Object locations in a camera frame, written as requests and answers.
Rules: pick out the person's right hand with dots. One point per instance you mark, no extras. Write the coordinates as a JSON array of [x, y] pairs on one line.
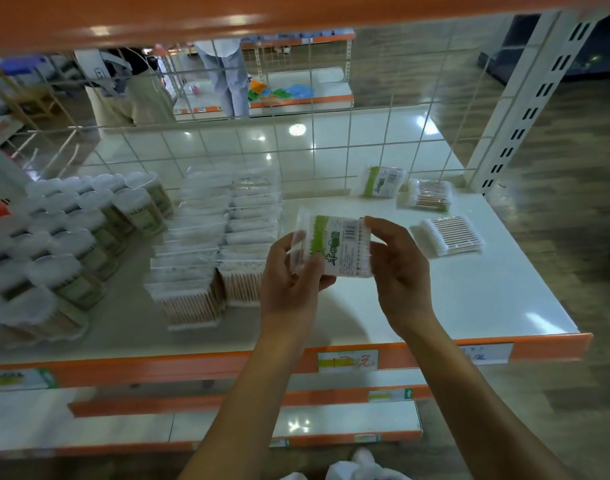
[[405, 284]]

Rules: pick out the person's left hand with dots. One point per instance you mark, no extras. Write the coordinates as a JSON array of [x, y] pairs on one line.
[[285, 299]]

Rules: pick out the green-label swab packet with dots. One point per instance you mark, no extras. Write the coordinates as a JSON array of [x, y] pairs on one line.
[[382, 182], [185, 304], [241, 284]]

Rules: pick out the white shelf orange rail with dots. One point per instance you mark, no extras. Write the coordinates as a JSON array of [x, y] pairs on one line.
[[485, 294]]

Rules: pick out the white shelf board orange rim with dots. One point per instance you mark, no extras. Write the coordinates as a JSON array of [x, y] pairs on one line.
[[335, 419], [60, 419], [135, 14], [325, 395]]

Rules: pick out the person's right forearm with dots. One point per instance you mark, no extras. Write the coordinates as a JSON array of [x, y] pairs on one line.
[[475, 414]]

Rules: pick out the person's left forearm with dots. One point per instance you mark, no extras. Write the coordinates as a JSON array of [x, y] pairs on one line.
[[245, 414]]

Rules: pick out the person's white garment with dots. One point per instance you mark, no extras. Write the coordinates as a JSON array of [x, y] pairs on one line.
[[345, 472]]

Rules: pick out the distant white orange shelf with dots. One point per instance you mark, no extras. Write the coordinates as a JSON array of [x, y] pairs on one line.
[[330, 79]]

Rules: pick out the plain white price label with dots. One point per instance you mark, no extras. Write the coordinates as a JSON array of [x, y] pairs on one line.
[[490, 354]]

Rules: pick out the narrow green price label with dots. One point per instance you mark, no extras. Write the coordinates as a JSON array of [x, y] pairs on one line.
[[390, 394]]

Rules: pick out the green plastic item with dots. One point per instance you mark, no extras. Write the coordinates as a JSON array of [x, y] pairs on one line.
[[270, 95]]

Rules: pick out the blue plastic item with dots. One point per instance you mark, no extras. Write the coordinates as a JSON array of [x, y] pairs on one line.
[[300, 91]]

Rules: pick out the orange plastic item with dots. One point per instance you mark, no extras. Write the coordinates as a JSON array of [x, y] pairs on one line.
[[257, 85]]

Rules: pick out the price label green arrow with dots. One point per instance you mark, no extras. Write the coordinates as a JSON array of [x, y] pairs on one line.
[[15, 379]]

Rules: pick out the white grey headset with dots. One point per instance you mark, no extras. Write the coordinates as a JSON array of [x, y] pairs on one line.
[[100, 69]]

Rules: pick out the white slotted end post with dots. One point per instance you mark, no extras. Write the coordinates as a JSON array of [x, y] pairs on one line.
[[535, 94]]

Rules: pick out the white slotted shelf post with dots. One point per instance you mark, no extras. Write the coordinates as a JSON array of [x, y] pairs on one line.
[[0, 169]]

